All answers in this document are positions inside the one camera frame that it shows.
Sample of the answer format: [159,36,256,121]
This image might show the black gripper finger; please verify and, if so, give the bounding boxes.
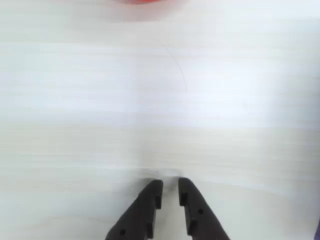
[177,176,231,240]
[104,179,164,240]

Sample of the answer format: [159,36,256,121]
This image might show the red rubber duck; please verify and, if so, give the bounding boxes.
[109,0,176,6]

